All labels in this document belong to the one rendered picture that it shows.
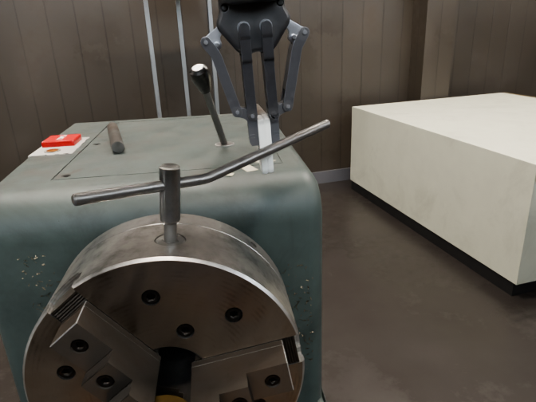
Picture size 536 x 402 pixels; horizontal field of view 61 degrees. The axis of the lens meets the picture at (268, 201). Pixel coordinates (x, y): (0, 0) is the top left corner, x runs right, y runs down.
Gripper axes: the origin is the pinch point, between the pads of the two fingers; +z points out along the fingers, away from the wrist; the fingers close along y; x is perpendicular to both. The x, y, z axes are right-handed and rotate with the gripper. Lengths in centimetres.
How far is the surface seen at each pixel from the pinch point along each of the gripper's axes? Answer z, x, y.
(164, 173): -0.8, -10.2, -11.7
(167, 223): 4.8, -10.1, -12.5
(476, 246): 123, 174, 138
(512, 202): 88, 153, 144
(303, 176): 6.9, 5.4, 5.6
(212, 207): 8.6, 2.5, -7.9
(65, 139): 3.1, 33.9, -34.7
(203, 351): 19.2, -13.8, -10.6
